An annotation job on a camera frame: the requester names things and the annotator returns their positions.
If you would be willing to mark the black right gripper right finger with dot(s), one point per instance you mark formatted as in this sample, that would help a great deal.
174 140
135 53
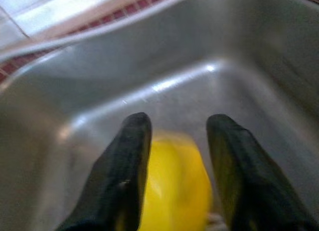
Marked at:
244 176

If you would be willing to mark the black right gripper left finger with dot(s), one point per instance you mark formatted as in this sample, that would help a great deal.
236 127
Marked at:
117 176

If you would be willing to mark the yellow bell pepper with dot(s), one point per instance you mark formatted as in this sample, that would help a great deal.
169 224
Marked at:
177 181

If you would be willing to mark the stainless steel sink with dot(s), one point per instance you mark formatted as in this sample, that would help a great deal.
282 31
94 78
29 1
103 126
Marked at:
174 66

